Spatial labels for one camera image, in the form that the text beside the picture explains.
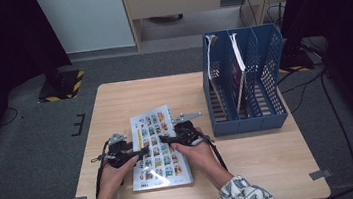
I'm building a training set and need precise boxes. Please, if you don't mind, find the right hand-held gripper cable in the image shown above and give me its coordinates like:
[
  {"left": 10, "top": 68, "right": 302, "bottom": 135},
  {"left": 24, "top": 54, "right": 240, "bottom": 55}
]
[{"left": 202, "top": 132, "right": 229, "bottom": 174}]

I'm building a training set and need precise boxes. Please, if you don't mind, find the black yellow striped stand base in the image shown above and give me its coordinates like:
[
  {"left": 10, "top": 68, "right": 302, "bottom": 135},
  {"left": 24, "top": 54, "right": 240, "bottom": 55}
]
[
  {"left": 276, "top": 47, "right": 316, "bottom": 76},
  {"left": 34, "top": 68, "right": 88, "bottom": 104}
]

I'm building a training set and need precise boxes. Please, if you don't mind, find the black floor cable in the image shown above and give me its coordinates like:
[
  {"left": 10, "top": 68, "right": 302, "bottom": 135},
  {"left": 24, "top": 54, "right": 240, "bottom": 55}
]
[
  {"left": 0, "top": 106, "right": 20, "bottom": 128},
  {"left": 317, "top": 58, "right": 353, "bottom": 196}
]

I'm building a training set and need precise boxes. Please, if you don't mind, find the person's left hand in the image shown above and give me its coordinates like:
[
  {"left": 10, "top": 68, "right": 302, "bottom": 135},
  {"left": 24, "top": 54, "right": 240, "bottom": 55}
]
[{"left": 99, "top": 154, "right": 144, "bottom": 189}]

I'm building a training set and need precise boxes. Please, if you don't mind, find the magazine with red print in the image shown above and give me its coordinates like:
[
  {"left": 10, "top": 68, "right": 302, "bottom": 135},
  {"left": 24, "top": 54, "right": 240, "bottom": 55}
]
[{"left": 203, "top": 33, "right": 235, "bottom": 123}]

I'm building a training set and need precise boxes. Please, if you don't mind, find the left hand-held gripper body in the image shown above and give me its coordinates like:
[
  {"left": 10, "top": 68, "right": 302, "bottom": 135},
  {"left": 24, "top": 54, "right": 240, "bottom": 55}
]
[{"left": 95, "top": 129, "right": 140, "bottom": 172}]

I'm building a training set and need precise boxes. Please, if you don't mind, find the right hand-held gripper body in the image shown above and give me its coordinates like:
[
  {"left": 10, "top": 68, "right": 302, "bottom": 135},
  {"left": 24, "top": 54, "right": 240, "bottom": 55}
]
[{"left": 169, "top": 110, "right": 207, "bottom": 149}]

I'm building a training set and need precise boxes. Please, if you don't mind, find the white picture magazine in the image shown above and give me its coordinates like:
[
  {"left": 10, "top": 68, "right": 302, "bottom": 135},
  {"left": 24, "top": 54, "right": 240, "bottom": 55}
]
[{"left": 123, "top": 102, "right": 195, "bottom": 193}]

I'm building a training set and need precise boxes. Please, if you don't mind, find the person's right hand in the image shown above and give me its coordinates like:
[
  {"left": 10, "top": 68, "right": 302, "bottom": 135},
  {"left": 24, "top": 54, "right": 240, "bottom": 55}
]
[{"left": 168, "top": 124, "right": 223, "bottom": 183}]

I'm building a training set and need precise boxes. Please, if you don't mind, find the black floor tape mark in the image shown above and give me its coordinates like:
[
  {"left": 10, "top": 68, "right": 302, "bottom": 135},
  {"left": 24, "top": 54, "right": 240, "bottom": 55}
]
[{"left": 68, "top": 113, "right": 89, "bottom": 138}]

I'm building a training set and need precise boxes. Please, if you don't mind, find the hand-held gripper cable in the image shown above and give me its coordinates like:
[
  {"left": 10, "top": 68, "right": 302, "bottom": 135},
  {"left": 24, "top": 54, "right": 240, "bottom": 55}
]
[
  {"left": 202, "top": 132, "right": 229, "bottom": 174},
  {"left": 88, "top": 140, "right": 118, "bottom": 199}
]

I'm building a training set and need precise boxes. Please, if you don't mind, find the purple magazine with white spine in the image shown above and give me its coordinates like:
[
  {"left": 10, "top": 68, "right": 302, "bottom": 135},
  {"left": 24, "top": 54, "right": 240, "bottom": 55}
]
[{"left": 226, "top": 32, "right": 251, "bottom": 118}]

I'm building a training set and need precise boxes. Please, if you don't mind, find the left hand-held gripper cable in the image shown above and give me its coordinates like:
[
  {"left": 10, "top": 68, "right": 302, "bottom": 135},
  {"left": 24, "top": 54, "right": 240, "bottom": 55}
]
[{"left": 88, "top": 140, "right": 118, "bottom": 199}]

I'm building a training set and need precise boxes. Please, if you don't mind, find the blue file rack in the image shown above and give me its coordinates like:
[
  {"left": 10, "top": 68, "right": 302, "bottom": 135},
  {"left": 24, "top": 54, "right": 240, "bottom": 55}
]
[{"left": 196, "top": 21, "right": 295, "bottom": 139}]

